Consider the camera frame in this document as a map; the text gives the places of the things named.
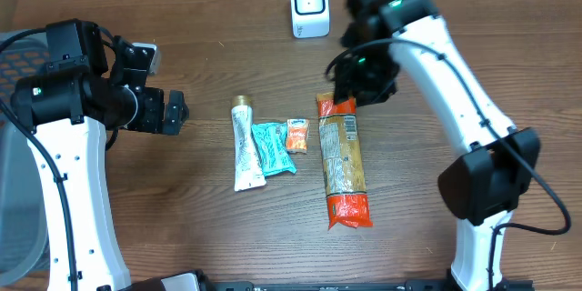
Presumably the orange spaghetti packet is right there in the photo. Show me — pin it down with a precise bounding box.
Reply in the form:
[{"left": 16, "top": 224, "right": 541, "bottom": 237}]
[{"left": 316, "top": 93, "right": 373, "bottom": 228}]

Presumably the grey plastic mesh basket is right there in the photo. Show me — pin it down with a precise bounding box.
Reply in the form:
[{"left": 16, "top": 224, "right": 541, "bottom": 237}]
[{"left": 1, "top": 34, "right": 48, "bottom": 286}]

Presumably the small orange snack packet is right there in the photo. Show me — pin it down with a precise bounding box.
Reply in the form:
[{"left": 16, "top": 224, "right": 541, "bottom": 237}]
[{"left": 286, "top": 118, "right": 309, "bottom": 154}]

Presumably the teal plastic packet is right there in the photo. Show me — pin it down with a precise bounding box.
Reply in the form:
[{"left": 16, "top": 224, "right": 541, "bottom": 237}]
[{"left": 251, "top": 123, "right": 296, "bottom": 177}]

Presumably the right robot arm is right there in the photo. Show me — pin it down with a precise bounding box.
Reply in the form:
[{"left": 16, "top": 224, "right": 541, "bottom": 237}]
[{"left": 326, "top": 0, "right": 540, "bottom": 290}]

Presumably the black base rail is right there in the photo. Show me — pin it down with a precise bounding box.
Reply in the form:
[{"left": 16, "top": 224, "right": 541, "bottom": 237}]
[{"left": 208, "top": 279, "right": 536, "bottom": 291}]

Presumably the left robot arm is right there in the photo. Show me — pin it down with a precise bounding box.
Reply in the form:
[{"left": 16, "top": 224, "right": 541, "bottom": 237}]
[{"left": 5, "top": 19, "right": 200, "bottom": 290}]

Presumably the white tube gold cap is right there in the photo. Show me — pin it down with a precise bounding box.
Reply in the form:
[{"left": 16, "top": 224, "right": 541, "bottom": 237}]
[{"left": 231, "top": 95, "right": 266, "bottom": 192}]

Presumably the white barcode scanner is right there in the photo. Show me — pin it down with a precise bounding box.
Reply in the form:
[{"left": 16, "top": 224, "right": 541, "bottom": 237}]
[{"left": 290, "top": 0, "right": 330, "bottom": 39}]

